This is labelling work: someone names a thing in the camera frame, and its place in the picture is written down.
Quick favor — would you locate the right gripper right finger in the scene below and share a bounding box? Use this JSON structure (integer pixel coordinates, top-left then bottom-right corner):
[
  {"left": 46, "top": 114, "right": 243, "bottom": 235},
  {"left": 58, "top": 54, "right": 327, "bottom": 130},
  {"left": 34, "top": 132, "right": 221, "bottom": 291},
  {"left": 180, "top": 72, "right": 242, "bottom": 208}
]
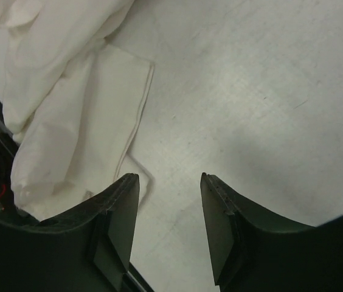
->
[{"left": 200, "top": 173, "right": 343, "bottom": 291}]

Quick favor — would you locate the white t-shirt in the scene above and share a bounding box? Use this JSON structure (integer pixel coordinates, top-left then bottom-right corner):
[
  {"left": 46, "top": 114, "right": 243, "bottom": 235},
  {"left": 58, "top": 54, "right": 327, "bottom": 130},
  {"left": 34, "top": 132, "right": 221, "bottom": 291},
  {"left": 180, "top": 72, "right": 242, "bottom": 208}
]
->
[{"left": 0, "top": 1, "right": 154, "bottom": 221}]

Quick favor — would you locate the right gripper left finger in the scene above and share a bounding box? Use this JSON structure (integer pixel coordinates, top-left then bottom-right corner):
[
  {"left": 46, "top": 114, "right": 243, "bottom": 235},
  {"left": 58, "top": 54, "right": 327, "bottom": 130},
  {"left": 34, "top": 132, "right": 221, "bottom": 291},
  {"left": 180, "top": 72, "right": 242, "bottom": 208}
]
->
[{"left": 0, "top": 173, "right": 139, "bottom": 291}]

